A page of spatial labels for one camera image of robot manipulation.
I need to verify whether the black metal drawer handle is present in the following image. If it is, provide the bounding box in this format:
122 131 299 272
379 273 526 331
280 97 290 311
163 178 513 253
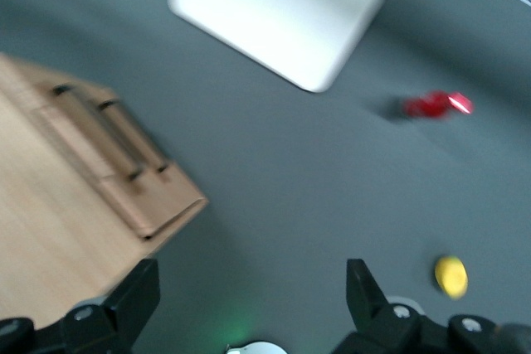
98 98 172 175
51 83 144 183

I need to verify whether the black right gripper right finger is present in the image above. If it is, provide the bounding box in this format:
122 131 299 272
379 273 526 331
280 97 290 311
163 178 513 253
331 258 505 354

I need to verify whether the wooden two-drawer cabinet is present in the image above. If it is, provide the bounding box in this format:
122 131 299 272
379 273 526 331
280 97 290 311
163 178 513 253
0 52 209 332

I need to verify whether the red bottle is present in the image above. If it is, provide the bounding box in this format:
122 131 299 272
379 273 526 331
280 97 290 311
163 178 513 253
399 89 475 120

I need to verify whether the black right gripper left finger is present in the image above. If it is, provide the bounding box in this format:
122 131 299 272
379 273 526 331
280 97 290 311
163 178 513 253
0 258 161 354

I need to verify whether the wooden cabinet drawer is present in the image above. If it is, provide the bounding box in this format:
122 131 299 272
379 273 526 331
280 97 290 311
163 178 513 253
24 80 167 243
53 75 209 233

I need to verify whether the yellow lemon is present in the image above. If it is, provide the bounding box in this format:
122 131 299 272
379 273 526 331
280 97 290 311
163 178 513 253
433 255 470 301

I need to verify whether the beige rectangular tray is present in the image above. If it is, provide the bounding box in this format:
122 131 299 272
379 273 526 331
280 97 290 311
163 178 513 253
167 0 387 95

